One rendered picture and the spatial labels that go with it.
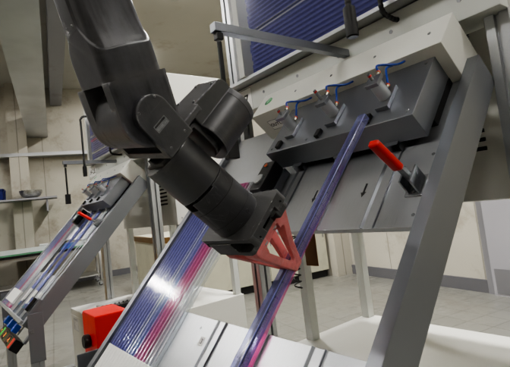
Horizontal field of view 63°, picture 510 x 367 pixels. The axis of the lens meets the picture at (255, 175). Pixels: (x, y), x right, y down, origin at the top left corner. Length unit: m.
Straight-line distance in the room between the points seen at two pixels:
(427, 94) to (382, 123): 0.08
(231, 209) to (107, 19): 0.21
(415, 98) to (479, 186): 0.33
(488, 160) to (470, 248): 3.58
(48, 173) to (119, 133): 8.50
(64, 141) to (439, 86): 8.51
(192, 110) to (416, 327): 0.35
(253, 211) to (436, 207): 0.25
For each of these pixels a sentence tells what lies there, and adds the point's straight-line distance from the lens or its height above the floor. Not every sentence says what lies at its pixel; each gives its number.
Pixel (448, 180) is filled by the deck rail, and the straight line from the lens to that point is 0.61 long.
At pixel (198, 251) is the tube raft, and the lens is 0.92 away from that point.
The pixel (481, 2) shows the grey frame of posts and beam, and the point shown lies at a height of 1.32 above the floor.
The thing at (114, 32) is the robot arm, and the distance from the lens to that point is 0.38.
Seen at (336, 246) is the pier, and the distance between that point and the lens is 5.65.
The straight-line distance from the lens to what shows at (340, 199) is 0.70.
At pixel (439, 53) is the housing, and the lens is 0.74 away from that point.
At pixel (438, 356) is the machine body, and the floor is 0.62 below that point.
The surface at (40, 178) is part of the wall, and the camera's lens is 8.86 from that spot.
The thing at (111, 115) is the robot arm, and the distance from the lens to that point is 0.38.
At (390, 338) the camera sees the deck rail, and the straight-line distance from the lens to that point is 0.50.
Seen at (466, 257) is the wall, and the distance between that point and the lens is 4.56.
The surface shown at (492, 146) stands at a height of 1.10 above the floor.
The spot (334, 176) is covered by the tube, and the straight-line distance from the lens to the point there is 0.56.
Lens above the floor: 1.04
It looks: 4 degrees up
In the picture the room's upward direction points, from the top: 7 degrees counter-clockwise
